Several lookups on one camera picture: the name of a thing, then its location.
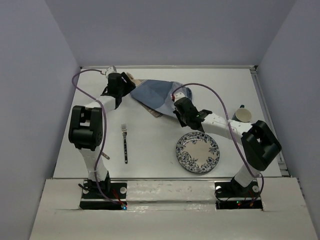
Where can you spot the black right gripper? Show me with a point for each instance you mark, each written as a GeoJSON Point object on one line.
{"type": "Point", "coordinates": [182, 123]}

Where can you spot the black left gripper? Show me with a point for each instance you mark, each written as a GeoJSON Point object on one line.
{"type": "Point", "coordinates": [129, 85]}

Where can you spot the blue patchwork cloth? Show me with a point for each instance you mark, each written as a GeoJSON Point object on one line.
{"type": "Point", "coordinates": [155, 95]}

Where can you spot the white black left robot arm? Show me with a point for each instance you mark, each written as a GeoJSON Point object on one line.
{"type": "Point", "coordinates": [87, 123]}

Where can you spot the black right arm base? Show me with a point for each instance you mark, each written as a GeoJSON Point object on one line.
{"type": "Point", "coordinates": [232, 196]}

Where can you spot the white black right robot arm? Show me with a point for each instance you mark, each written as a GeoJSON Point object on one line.
{"type": "Point", "coordinates": [260, 146]}

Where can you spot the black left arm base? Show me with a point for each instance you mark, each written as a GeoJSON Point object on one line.
{"type": "Point", "coordinates": [110, 196]}

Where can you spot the blue floral plate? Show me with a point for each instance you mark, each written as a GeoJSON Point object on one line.
{"type": "Point", "coordinates": [197, 152]}

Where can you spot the green mug white inside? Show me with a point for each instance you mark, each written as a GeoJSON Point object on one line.
{"type": "Point", "coordinates": [242, 115]}

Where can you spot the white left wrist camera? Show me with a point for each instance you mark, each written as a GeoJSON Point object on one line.
{"type": "Point", "coordinates": [110, 70]}

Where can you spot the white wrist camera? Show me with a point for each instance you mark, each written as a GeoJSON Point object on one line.
{"type": "Point", "coordinates": [180, 95]}
{"type": "Point", "coordinates": [110, 70]}

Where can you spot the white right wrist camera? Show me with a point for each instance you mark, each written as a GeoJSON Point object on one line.
{"type": "Point", "coordinates": [180, 95]}

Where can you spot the black-handled fork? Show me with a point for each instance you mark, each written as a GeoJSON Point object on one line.
{"type": "Point", "coordinates": [124, 136]}

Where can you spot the black-handled steak knife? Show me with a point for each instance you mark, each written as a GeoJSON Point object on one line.
{"type": "Point", "coordinates": [105, 155]}

